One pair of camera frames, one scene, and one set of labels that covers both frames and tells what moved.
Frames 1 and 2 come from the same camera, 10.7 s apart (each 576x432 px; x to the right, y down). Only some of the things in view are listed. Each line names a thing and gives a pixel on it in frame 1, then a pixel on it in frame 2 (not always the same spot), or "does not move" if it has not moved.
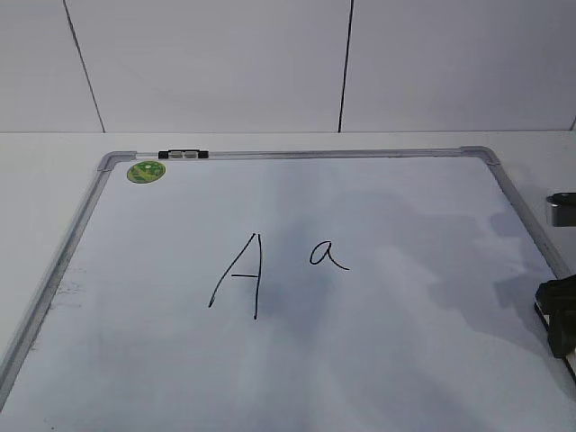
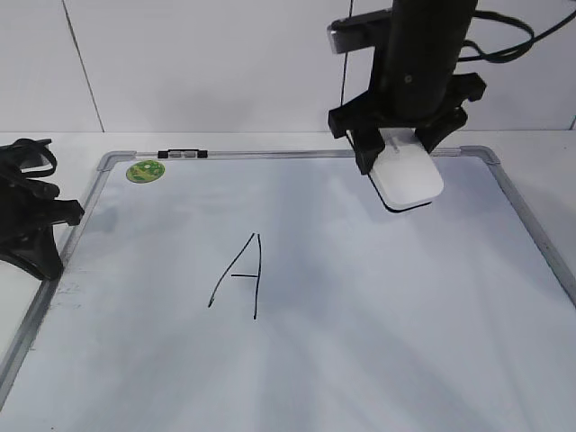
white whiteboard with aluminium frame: x=310 y=290 does not move
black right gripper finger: x=556 y=301 -> x=411 y=103
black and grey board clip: x=183 y=153 does not move
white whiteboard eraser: x=570 y=360 -> x=405 y=175
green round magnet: x=145 y=172 does not move
